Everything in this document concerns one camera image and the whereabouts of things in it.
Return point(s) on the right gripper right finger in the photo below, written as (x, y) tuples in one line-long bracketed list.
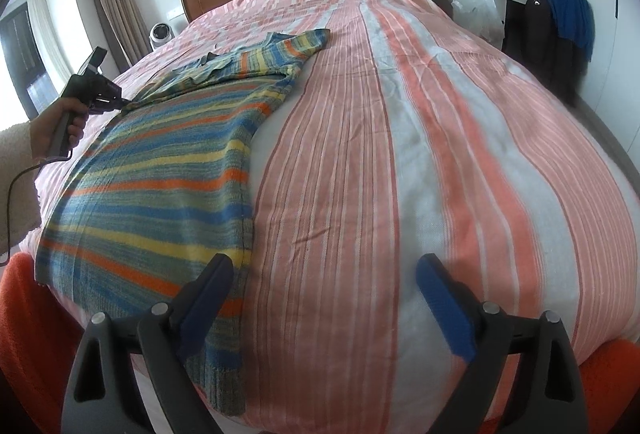
[(546, 395)]

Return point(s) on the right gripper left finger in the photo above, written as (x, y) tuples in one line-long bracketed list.
[(102, 394)]

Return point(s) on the colourful striped knit sweater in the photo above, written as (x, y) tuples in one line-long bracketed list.
[(165, 187)]

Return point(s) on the left forearm cream sleeve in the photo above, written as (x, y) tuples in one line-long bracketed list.
[(20, 210)]

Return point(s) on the black clothes on chair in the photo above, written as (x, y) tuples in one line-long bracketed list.
[(531, 38)]

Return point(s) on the person's left hand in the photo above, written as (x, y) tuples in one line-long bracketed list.
[(43, 129)]

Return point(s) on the pink striped bed cover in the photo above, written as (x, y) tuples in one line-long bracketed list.
[(405, 135)]

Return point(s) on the white wardrobe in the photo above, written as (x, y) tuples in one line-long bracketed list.
[(611, 85)]

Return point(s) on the blue cloth on chair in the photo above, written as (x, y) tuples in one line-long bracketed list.
[(574, 22)]

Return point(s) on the white plastic bag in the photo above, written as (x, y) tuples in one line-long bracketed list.
[(481, 18)]

